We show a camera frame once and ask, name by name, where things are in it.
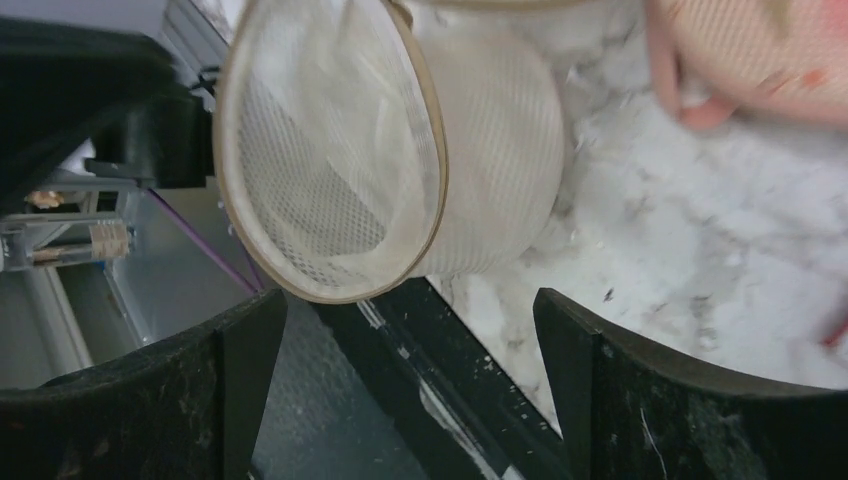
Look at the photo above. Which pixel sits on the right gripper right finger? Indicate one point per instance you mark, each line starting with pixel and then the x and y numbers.
pixel 629 407

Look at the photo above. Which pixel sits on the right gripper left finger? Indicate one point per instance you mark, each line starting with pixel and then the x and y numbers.
pixel 186 407

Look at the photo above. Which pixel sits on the white mesh laundry bag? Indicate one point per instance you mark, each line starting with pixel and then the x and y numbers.
pixel 357 147

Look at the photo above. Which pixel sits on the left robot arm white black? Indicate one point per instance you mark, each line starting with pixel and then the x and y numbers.
pixel 62 85

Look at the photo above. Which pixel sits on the orange tulip print laundry bag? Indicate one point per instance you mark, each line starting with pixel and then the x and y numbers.
pixel 709 59

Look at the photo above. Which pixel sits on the black mounting rail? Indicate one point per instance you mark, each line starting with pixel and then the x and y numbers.
pixel 452 403

